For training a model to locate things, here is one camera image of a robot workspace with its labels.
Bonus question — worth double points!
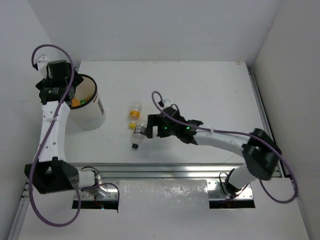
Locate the clear bottle black label front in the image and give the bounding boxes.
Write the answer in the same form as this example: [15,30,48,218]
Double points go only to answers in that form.
[131,120,148,150]

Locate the clear bottle yellow label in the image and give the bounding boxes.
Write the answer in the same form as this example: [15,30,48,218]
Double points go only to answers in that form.
[128,101,143,130]

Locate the orange juice bottle barcode label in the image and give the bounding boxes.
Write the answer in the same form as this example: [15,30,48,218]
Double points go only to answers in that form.
[71,97,81,108]

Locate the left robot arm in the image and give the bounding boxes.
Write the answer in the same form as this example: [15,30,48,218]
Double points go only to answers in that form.
[24,60,106,194]

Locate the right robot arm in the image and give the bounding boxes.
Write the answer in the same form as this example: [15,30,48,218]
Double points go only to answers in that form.
[145,106,281,197]

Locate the white bin with black rim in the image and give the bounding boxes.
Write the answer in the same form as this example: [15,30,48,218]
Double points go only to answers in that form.
[69,74,106,131]

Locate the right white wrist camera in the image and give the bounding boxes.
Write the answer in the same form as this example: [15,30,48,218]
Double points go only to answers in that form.
[158,99,173,109]

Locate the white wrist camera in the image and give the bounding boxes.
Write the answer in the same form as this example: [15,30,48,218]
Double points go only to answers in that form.
[158,99,173,109]
[35,54,50,75]

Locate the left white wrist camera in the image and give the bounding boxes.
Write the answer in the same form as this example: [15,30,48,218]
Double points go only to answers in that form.
[35,54,50,75]

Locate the aluminium front rail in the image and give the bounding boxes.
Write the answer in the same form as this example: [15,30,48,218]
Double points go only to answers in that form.
[67,162,283,180]

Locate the aluminium rail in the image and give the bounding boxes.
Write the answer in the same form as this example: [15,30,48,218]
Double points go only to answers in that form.
[67,162,283,180]
[7,180,30,240]
[245,63,286,176]

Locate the left black base cable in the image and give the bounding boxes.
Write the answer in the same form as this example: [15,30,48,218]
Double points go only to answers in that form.
[81,166,103,186]

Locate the black base cable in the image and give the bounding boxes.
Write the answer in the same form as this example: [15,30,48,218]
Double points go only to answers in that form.
[81,166,103,186]
[218,172,238,200]

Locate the right black base cable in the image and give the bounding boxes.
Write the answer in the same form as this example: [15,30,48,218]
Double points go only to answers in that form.
[218,172,238,200]

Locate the aluminium right side rail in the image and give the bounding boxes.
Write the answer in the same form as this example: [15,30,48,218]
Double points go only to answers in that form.
[245,63,286,176]

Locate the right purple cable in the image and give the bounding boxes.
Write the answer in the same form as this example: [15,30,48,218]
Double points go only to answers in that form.
[151,90,300,204]

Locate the purple cable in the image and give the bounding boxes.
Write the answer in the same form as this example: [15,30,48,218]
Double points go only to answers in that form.
[151,90,300,204]
[28,44,121,228]

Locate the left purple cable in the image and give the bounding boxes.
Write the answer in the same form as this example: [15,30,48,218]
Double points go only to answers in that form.
[28,44,121,228]

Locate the aluminium left side rail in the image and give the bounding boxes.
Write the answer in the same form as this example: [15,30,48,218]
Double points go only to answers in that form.
[7,180,30,240]

